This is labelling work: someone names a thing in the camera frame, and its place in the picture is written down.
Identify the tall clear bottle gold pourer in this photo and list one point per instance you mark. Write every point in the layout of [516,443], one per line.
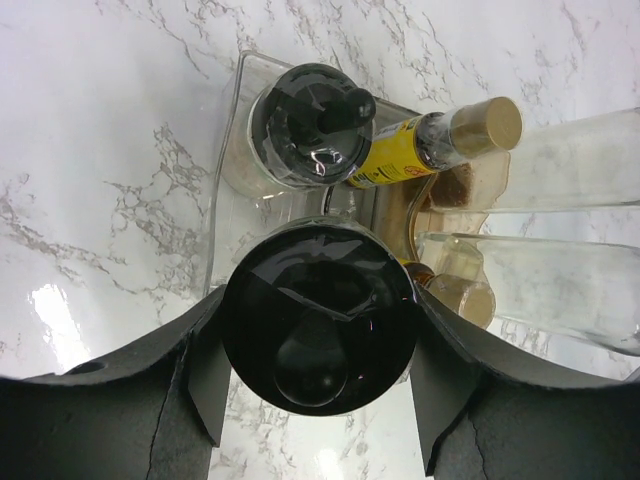
[583,290]

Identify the tall bottle gold pourer brown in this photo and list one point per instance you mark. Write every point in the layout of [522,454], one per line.
[577,165]

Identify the small yellow label bottle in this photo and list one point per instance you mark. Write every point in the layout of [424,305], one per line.
[472,300]
[435,142]

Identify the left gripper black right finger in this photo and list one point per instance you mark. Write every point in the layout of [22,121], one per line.
[488,410]

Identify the smoky grey plastic bin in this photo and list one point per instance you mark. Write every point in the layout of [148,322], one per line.
[384,210]

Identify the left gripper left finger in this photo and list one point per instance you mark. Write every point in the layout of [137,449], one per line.
[152,409]

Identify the shaker jar black cap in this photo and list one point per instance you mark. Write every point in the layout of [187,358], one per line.
[319,318]
[311,128]

